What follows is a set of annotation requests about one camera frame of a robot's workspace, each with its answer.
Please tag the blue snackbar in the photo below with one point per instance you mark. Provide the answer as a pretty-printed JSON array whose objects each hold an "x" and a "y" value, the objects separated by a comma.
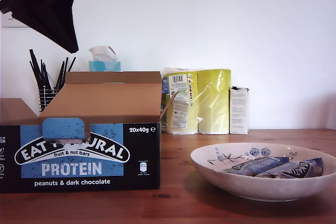
[
  {"x": 257, "y": 166},
  {"x": 299, "y": 169}
]

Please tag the turquoise tissue box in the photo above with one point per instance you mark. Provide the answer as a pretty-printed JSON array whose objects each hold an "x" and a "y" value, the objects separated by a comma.
[{"x": 105, "y": 66}]

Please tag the black blue snackbar carton box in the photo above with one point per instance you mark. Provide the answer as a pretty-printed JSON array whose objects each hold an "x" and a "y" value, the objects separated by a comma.
[{"x": 78, "y": 159}]

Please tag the small white carton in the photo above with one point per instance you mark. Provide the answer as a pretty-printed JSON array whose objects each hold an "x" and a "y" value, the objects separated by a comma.
[{"x": 239, "y": 112}]

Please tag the white plate with blue flowers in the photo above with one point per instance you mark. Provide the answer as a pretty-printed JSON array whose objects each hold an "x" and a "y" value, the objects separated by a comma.
[{"x": 236, "y": 186}]

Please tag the black stick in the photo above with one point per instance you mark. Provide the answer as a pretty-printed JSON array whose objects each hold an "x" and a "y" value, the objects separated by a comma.
[
  {"x": 38, "y": 68},
  {"x": 64, "y": 69},
  {"x": 72, "y": 64},
  {"x": 60, "y": 74},
  {"x": 44, "y": 73},
  {"x": 35, "y": 74}
]

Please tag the white tissue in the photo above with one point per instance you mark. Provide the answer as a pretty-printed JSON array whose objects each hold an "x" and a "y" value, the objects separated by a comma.
[{"x": 101, "y": 53}]

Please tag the yellow-green paper towel pack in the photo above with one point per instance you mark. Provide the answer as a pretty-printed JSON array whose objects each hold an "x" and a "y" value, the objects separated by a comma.
[{"x": 210, "y": 102}]

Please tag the white wall light switch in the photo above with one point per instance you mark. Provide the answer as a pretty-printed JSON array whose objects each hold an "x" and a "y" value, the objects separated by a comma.
[{"x": 8, "y": 23}]

